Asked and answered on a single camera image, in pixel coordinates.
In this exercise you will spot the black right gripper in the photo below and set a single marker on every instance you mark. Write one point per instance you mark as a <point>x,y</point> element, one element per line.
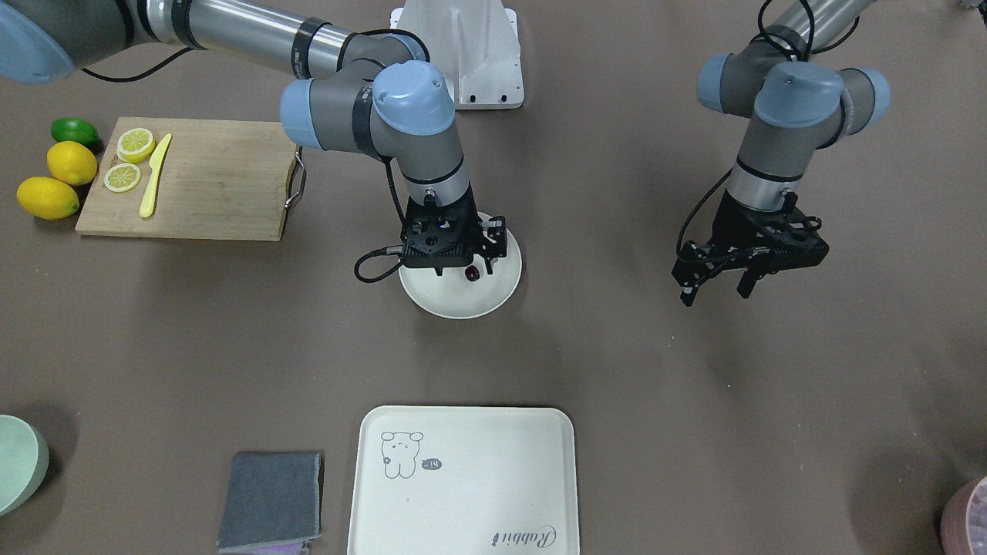
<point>493,240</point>

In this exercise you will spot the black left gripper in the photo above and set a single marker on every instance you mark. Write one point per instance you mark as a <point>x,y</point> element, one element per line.
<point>730,224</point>

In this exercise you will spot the beige round plate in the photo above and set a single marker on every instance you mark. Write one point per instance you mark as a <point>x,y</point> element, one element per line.
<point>453,295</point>

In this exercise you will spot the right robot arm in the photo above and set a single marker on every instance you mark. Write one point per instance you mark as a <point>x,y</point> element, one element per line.
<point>374,93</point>

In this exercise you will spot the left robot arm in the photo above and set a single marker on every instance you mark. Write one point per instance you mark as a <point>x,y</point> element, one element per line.
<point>794,107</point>

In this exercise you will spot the cream rabbit tray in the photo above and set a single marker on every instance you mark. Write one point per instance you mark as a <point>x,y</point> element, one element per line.
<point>465,480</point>

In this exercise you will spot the bamboo cutting board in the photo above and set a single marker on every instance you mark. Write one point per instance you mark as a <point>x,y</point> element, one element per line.
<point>220,180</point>

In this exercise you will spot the grey folded cloth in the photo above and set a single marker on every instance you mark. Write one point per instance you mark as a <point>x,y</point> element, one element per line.
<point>273,503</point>

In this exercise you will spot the pink bowl with ice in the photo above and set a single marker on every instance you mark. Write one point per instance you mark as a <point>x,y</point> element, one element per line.
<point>963,522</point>

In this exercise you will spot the yellow plastic knife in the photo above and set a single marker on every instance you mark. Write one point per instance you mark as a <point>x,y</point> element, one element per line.
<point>148,203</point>

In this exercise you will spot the lemon slice upper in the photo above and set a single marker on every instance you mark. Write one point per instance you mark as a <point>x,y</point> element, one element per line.
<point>135,145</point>

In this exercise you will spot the lemon slice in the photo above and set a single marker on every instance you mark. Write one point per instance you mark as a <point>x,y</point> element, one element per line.
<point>122,177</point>
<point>135,145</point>

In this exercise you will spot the lemon slice lower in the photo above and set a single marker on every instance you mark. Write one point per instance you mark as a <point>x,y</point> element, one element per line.
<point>122,177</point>

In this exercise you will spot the yellow lemon upper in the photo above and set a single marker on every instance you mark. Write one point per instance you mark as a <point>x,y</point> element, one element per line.
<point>72,163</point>

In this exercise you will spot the yellow lemon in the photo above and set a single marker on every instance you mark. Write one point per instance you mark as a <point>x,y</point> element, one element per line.
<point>72,163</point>
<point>47,198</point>

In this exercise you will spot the green lime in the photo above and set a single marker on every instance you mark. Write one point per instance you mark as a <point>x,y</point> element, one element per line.
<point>74,129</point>

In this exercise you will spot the yellow lemon lower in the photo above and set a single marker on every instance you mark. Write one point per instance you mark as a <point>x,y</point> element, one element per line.
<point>47,198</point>

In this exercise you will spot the mint green bowl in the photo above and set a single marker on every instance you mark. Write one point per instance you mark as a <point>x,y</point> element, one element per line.
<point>24,461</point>

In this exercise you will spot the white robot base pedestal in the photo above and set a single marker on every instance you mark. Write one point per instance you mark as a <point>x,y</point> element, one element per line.
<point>476,46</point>

